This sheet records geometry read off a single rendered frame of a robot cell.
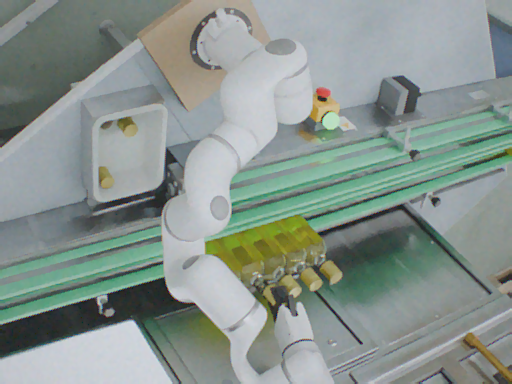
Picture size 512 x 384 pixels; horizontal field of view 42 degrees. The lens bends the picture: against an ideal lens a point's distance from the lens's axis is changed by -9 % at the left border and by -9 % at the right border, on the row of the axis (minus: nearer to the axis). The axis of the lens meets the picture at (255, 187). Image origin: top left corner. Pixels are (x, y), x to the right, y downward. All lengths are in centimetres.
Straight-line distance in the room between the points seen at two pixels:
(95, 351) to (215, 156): 58
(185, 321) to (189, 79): 55
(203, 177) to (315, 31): 68
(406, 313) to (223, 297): 74
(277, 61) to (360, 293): 78
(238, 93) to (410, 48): 88
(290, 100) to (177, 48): 32
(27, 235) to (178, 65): 51
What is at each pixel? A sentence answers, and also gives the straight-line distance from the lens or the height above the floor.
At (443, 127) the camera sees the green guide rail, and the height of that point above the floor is 91.
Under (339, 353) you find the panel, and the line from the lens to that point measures 165.
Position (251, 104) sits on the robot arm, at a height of 112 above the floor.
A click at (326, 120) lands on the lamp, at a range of 179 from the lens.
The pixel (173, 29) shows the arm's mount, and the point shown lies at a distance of 150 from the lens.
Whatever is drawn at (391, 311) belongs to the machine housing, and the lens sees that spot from 183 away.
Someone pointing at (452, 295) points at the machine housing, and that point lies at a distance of 193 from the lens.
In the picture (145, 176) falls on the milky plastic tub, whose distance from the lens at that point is 164.
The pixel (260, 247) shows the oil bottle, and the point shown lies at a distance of 163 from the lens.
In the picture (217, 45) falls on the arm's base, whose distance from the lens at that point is 150.
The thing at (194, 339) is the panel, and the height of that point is 110.
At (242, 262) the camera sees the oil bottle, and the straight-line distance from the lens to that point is 158.
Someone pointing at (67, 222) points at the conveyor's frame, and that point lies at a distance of 162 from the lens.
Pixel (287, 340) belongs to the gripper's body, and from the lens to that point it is 143.
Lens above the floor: 199
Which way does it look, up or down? 40 degrees down
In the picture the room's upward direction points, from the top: 138 degrees clockwise
